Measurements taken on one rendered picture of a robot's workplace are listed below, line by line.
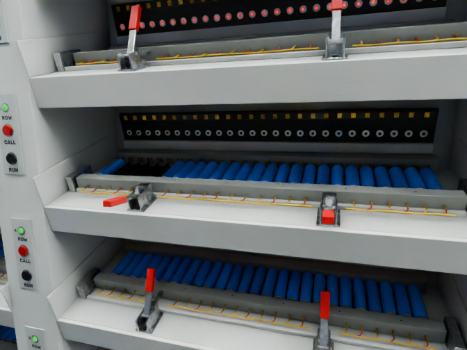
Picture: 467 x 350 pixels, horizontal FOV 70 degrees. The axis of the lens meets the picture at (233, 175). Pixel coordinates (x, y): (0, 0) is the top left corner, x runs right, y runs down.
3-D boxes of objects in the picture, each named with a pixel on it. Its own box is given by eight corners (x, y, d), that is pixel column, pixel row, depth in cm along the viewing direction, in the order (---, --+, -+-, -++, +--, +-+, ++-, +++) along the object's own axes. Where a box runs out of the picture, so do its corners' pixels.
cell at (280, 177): (290, 173, 54) (285, 192, 49) (279, 173, 55) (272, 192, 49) (290, 163, 54) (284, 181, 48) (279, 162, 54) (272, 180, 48)
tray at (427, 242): (496, 278, 37) (520, 203, 33) (52, 230, 54) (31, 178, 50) (445, 192, 54) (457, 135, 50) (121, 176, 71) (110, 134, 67)
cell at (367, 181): (371, 176, 51) (375, 197, 45) (358, 176, 51) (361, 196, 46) (372, 165, 50) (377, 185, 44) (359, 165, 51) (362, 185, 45)
